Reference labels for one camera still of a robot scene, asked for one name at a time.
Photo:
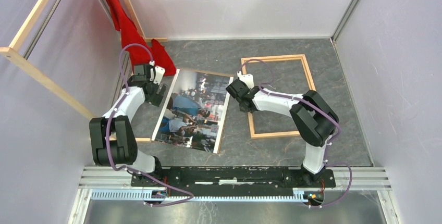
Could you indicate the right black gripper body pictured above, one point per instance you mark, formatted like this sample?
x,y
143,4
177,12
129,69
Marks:
x,y
242,109

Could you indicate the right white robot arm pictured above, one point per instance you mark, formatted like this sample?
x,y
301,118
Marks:
x,y
314,119

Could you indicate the large printed photo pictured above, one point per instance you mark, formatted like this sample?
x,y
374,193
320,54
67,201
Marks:
x,y
194,111

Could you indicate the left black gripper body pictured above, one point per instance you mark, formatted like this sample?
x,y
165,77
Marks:
x,y
151,99

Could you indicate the large wooden rack frame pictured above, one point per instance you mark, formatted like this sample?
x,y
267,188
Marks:
x,y
78,50

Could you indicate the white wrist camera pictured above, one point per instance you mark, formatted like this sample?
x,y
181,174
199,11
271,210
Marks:
x,y
156,73
247,79

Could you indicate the light wooden picture frame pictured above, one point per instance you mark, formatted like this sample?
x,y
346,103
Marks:
x,y
276,102

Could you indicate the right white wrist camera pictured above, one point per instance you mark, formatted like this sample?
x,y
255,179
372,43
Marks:
x,y
247,79

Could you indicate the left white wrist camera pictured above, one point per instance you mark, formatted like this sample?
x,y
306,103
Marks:
x,y
156,73

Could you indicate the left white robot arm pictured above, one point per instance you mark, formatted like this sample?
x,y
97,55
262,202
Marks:
x,y
113,141

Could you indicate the white slotted cable duct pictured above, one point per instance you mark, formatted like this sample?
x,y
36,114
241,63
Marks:
x,y
152,196

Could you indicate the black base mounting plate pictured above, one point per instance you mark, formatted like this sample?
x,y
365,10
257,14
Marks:
x,y
232,181

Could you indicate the red cloth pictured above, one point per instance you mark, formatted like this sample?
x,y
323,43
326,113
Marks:
x,y
129,35

